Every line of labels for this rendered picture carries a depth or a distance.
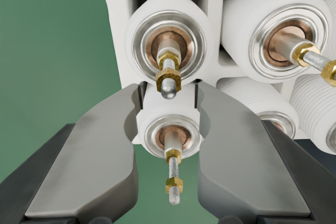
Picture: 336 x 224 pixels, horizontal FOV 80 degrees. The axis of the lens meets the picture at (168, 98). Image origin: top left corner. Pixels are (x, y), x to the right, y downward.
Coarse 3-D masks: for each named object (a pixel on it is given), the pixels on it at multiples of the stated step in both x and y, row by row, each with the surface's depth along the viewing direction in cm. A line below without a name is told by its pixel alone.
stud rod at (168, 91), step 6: (168, 60) 16; (168, 66) 15; (174, 66) 16; (168, 78) 13; (162, 84) 13; (168, 84) 13; (174, 84) 13; (162, 90) 13; (168, 90) 12; (174, 90) 13; (162, 96) 13; (168, 96) 13; (174, 96) 13
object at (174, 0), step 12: (156, 0) 19; (168, 0) 19; (180, 0) 19; (144, 12) 19; (192, 12) 19; (132, 24) 20; (204, 24) 20; (132, 36) 20; (132, 60) 21; (204, 60) 21
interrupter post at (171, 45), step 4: (164, 40) 20; (168, 40) 19; (172, 40) 20; (160, 44) 19; (164, 44) 18; (168, 44) 18; (172, 44) 18; (176, 44) 19; (160, 48) 18; (164, 48) 18; (168, 48) 18; (172, 48) 18; (176, 48) 18; (160, 52) 18; (176, 52) 18; (180, 56) 18; (180, 60) 18
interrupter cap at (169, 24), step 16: (160, 16) 19; (176, 16) 19; (144, 32) 20; (160, 32) 20; (176, 32) 20; (192, 32) 20; (144, 48) 20; (192, 48) 20; (144, 64) 21; (192, 64) 21
